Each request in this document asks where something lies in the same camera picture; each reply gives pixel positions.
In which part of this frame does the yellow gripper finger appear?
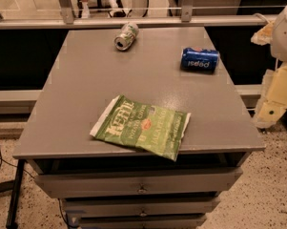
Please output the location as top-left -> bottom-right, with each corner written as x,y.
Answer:
251,21 -> 274,46
253,62 -> 287,129

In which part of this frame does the blue pepsi can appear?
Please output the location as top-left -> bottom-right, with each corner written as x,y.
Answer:
181,48 -> 220,72

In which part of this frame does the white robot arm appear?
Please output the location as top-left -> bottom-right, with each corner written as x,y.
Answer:
251,6 -> 287,129

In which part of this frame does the green white soda can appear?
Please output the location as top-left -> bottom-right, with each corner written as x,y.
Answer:
114,22 -> 139,51

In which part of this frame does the grey top drawer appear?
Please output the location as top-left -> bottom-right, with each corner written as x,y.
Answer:
35,168 -> 242,198

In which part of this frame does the grey drawer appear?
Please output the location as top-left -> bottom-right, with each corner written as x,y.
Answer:
63,196 -> 219,218
35,168 -> 242,198
75,214 -> 206,229

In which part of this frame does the green kettle chips bag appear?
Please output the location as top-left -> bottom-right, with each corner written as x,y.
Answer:
90,95 -> 191,161

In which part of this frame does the grey bottom drawer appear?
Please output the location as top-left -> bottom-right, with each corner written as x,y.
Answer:
75,214 -> 206,229

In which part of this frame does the black office chair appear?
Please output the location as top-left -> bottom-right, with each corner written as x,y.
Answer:
77,0 -> 126,18

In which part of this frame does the grey middle drawer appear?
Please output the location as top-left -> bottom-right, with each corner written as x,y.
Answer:
63,196 -> 219,218

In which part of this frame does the black metal leg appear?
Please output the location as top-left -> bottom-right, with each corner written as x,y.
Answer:
6,159 -> 25,229

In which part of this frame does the metal railing frame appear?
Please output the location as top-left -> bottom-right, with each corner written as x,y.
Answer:
0,0 -> 277,30

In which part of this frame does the black floor cable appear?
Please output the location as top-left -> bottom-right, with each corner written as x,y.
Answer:
0,140 -> 36,180

